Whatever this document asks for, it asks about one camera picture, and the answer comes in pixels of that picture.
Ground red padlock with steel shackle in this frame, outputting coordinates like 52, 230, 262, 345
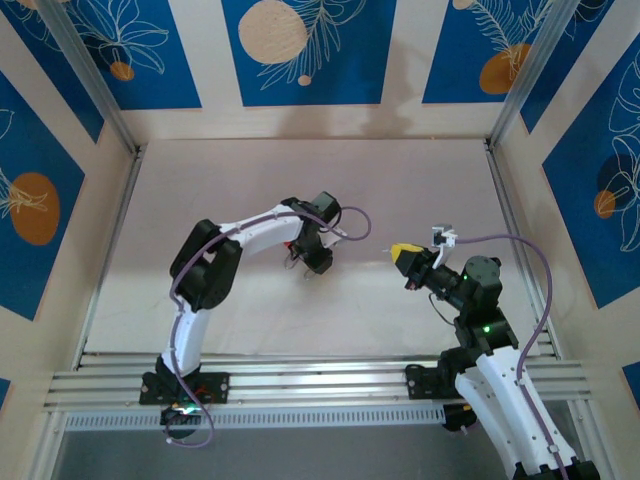
282, 240, 302, 272

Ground blue poster dark circle leaves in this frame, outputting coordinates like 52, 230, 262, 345
542, 43, 640, 310

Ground blue poster orange circle feather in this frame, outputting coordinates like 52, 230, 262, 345
421, 0, 557, 105

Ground blue poster large peach circle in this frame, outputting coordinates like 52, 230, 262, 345
221, 0, 399, 108

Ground blue poster white line drawing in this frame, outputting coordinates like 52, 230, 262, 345
0, 0, 106, 145
519, 0, 617, 135

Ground blue poster small orange circle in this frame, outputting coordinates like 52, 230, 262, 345
43, 0, 203, 112

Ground blue poster big orange oval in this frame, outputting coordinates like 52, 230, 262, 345
0, 69, 87, 322

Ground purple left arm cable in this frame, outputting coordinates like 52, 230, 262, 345
162, 204, 374, 450

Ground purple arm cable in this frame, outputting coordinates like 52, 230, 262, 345
455, 232, 571, 480
162, 204, 374, 450

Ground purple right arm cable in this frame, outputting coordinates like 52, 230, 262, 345
455, 232, 571, 480

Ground aluminium table side rail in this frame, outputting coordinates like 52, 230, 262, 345
483, 139, 559, 357
74, 142, 147, 371

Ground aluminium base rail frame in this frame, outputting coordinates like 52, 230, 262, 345
42, 352, 601, 419

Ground white slotted cable duct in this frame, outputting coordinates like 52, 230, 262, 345
64, 405, 447, 432

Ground aluminium corner post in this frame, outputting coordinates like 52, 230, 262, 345
35, 0, 144, 156
488, 0, 584, 150

